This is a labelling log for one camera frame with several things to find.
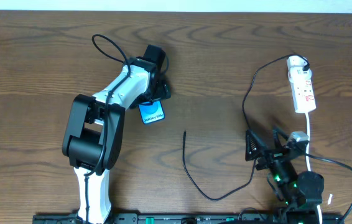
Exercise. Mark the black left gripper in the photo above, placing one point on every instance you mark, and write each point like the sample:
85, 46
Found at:
163, 90

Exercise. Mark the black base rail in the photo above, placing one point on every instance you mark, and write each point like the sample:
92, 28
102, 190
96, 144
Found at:
133, 218

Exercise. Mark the white power strip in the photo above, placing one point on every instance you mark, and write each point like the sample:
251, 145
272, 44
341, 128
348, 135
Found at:
302, 90

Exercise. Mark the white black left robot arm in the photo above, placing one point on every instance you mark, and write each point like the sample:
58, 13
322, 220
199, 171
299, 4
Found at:
94, 133

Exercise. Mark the blue screen smartphone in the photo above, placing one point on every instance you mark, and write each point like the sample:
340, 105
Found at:
151, 112

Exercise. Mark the white usb charger plug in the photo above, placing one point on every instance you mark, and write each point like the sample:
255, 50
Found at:
298, 61

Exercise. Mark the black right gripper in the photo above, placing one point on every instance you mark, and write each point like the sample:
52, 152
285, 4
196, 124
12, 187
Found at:
275, 154

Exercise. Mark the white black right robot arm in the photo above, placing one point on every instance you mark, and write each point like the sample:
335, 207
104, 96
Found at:
301, 192

